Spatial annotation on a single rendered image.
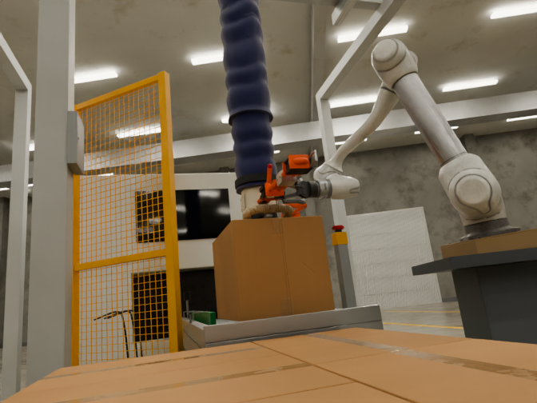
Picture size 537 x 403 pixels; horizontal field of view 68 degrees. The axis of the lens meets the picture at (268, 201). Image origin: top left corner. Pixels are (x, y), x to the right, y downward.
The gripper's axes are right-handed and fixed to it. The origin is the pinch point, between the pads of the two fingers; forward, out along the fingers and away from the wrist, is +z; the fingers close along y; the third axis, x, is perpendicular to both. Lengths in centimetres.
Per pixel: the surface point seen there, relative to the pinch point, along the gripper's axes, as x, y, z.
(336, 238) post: 43, 17, -46
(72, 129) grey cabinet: 52, -53, 91
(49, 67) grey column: 54, -92, 103
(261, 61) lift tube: 18, -77, -8
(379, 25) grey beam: 125, -195, -165
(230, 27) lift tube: 17, -96, 7
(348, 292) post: 43, 47, -49
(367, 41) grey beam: 149, -196, -164
